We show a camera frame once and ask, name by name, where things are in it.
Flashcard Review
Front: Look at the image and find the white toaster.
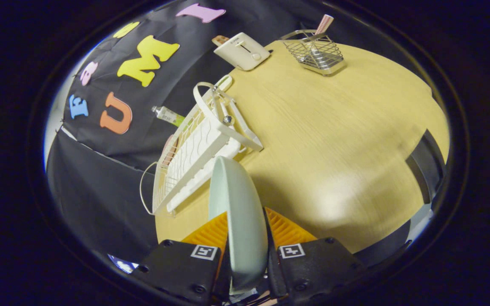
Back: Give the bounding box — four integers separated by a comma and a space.
213, 32, 271, 71

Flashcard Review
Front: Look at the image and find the white wire dish rack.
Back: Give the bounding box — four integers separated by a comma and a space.
140, 74, 265, 217

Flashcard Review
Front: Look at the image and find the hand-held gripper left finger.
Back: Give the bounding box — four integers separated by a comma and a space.
131, 211, 231, 306

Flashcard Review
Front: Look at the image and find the clear green drink bottle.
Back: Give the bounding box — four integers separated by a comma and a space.
151, 105, 186, 127

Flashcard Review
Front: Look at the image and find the pink plate with food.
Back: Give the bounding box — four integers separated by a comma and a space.
161, 134, 179, 167

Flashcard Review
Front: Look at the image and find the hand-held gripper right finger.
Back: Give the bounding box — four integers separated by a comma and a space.
263, 207, 368, 304

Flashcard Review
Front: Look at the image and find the pale green plate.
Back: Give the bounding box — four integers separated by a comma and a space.
208, 156, 269, 296

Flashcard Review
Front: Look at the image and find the metal wire basket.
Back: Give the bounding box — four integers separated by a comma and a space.
280, 29, 346, 76

